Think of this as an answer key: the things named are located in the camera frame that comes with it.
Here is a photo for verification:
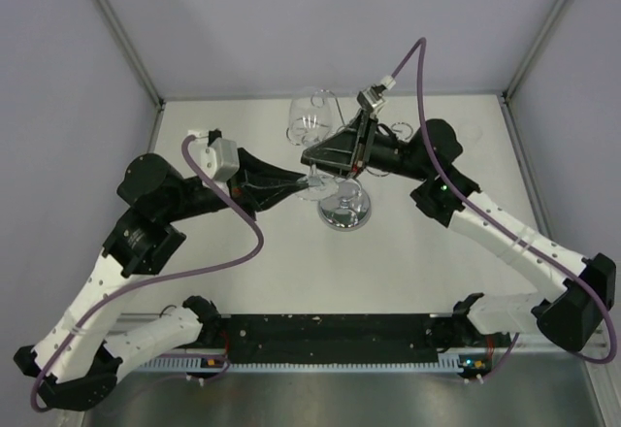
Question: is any round clear wine glass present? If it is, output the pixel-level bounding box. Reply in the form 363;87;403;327
285;87;338;202

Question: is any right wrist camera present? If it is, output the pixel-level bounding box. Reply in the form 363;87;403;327
356;75;396;118

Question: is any grey slotted cable duct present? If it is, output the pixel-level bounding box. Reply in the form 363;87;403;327
135;351;486;371

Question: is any ribbed clear flute glass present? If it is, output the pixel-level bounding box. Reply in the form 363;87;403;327
457;122;483;147

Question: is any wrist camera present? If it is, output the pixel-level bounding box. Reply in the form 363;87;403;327
187;129;240;183
356;75;396;118

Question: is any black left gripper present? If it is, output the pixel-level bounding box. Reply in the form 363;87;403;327
161;148;309;223

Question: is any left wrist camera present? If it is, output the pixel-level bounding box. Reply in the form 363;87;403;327
187;129;240;183

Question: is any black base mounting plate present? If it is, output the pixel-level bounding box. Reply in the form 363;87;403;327
188;313;486;365

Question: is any aluminium frame rail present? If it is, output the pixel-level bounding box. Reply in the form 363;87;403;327
109;313;608;356

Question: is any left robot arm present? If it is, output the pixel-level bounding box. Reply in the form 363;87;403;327
14;139;306;413

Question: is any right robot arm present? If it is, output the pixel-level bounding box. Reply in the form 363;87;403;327
301;113;616;353

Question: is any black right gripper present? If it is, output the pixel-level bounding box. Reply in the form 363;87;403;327
301;111;430;183

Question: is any chrome wire glass rack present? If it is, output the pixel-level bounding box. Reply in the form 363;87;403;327
284;87;415;230

